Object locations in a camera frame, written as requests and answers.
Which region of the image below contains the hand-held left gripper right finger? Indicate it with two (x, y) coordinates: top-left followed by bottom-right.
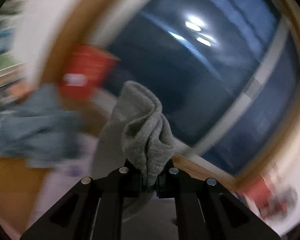
(155, 161), (282, 240)

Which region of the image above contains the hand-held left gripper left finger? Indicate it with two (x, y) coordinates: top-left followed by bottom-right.
(19, 160), (143, 240)

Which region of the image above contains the grey garment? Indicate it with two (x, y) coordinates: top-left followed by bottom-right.
(91, 81), (178, 240)

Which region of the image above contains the blurred red object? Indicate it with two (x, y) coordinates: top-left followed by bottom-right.
(237, 175), (299, 218)

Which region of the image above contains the blue denim garment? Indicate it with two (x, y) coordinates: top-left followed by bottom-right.
(0, 85), (90, 169)

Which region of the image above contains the wooden platform cabinet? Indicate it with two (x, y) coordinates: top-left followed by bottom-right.
(0, 155), (53, 230)

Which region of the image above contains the red box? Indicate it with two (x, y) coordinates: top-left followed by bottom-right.
(57, 44), (120, 103)

